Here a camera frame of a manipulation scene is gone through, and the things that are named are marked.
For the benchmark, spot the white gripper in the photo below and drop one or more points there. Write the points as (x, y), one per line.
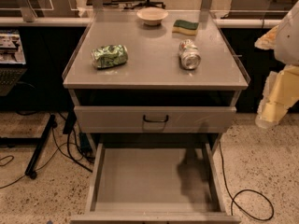
(288, 41)

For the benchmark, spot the silver 7up can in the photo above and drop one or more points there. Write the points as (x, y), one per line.
(189, 54)

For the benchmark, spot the grey drawer cabinet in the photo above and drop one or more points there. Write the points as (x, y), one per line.
(152, 75)

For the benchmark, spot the crushed green soda can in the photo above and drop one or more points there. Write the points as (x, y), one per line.
(109, 56)

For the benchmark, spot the open grey lower drawer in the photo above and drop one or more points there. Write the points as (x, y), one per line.
(154, 186)

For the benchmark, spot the green and yellow sponge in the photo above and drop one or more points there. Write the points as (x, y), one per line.
(185, 27)

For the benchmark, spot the cream ceramic bowl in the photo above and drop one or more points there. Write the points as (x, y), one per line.
(152, 16)

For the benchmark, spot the monitor with keyboard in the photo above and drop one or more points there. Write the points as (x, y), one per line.
(12, 60)

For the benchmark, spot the black desk leg stand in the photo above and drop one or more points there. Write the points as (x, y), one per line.
(37, 142)

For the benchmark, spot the closed grey drawer with handle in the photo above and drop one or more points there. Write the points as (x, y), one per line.
(154, 119)

